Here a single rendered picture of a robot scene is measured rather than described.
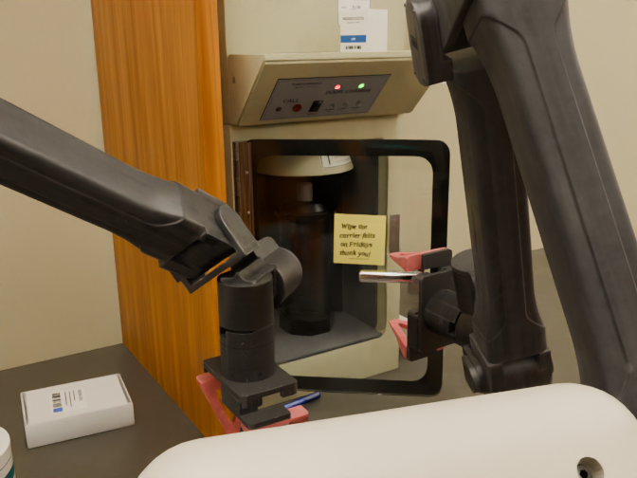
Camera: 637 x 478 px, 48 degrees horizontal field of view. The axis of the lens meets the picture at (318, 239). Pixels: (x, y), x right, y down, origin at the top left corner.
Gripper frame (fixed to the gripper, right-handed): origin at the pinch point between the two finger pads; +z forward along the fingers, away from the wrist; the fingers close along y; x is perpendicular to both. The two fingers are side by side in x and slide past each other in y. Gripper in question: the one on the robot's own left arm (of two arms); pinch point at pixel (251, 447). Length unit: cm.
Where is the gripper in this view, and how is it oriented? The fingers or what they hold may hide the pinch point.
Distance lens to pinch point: 81.1
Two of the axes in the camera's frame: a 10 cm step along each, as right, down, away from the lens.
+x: -8.5, 1.4, -5.0
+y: -5.2, -2.2, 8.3
